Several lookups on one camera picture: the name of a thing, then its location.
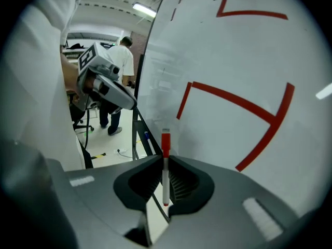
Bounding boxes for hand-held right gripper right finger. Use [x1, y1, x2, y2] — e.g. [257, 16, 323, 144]
[155, 154, 299, 249]

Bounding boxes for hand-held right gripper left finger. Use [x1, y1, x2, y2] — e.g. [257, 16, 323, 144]
[49, 154, 164, 249]

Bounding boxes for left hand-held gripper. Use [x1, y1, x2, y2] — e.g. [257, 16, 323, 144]
[76, 41, 137, 115]

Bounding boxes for blue cap whiteboard marker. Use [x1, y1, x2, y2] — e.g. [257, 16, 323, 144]
[143, 131, 154, 153]

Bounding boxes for red cap whiteboard marker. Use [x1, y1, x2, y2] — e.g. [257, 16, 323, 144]
[160, 127, 172, 207]

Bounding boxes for person's left forearm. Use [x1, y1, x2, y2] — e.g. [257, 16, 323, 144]
[60, 52, 79, 93]

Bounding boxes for black metal frame bar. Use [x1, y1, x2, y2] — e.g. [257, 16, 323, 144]
[131, 52, 145, 121]

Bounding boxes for large white whiteboard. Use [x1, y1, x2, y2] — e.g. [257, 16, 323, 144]
[136, 0, 330, 217]

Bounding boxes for person's black trousers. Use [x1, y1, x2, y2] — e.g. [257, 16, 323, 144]
[76, 136, 94, 170]

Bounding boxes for black office chair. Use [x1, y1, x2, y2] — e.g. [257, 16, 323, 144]
[67, 89, 94, 132]

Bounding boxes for background storage shelving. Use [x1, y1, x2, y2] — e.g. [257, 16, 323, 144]
[61, 30, 124, 62]

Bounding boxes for operator in white coat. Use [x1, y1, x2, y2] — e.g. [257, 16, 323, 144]
[0, 0, 88, 171]

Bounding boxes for ceiling light panel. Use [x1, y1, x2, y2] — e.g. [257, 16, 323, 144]
[132, 2, 157, 18]

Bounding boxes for red tape check mark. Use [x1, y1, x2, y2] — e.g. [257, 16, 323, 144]
[216, 0, 289, 21]

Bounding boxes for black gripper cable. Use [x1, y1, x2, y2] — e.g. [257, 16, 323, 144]
[83, 109, 91, 150]

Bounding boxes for red tape bracket mark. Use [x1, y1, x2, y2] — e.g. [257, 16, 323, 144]
[176, 81, 296, 173]

